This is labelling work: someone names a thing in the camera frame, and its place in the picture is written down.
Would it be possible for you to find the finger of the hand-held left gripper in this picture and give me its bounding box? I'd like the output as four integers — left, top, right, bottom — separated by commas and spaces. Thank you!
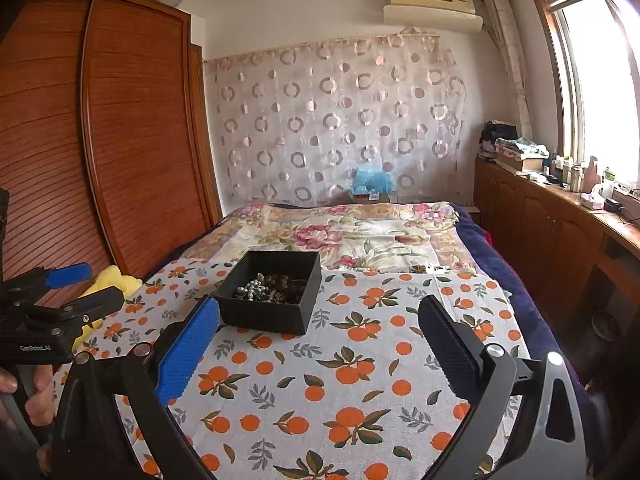
27, 285, 126, 342
0, 262, 94, 302

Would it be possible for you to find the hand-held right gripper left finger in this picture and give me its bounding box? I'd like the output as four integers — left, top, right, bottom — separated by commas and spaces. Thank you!
50, 296, 222, 480

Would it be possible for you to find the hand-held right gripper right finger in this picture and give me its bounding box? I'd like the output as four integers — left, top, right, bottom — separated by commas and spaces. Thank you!
418, 295, 587, 480

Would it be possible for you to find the black cardboard box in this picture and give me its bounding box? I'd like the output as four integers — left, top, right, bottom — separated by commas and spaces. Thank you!
213, 250, 323, 337

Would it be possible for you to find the white pearl necklace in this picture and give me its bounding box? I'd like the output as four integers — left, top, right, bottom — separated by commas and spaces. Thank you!
231, 272, 275, 304

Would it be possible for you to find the brown wooden bead bracelet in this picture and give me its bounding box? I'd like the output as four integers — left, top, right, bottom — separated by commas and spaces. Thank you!
262, 272, 309, 306

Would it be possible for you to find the person's left hand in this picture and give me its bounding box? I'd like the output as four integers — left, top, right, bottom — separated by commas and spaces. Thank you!
0, 364, 56, 428

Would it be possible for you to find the yellow plush toy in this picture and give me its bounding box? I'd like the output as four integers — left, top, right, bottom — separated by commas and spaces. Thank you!
72, 266, 144, 352

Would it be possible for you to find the dark blue blanket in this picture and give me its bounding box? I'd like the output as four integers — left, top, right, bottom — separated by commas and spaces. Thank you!
450, 204, 593, 391

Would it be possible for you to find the orange fruit print cloth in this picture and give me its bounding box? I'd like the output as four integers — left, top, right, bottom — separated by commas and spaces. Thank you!
52, 257, 531, 480

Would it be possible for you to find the floral quilt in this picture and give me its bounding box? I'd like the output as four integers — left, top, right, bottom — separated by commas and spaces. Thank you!
175, 201, 482, 277

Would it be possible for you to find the wooden cabinet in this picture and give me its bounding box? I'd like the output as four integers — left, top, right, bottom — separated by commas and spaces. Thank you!
472, 157, 640, 361

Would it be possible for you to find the wooden wardrobe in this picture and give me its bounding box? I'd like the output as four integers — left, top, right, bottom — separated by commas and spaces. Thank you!
0, 0, 224, 283

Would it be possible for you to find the dark round pot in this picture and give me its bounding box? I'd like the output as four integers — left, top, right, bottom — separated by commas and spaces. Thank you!
591, 309, 622, 347

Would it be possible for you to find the blue plastic bag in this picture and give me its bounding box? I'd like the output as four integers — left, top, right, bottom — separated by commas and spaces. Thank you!
350, 165, 394, 197

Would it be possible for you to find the pile of clothes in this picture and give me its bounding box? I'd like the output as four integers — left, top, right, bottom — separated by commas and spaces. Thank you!
479, 120, 549, 173

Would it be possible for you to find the row of bottles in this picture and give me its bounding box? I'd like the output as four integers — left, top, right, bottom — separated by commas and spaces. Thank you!
549, 147, 617, 197

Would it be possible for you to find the window curtain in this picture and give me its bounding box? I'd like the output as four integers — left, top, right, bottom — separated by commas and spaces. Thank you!
481, 0, 535, 142

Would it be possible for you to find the window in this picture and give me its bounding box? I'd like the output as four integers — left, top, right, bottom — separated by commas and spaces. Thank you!
527, 0, 640, 191

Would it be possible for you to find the circle pattern wall curtain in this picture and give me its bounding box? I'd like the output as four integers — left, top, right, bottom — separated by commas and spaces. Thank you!
202, 31, 477, 207

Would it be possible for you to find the wall air conditioner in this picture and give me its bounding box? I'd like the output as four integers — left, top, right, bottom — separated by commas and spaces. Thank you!
382, 0, 484, 36

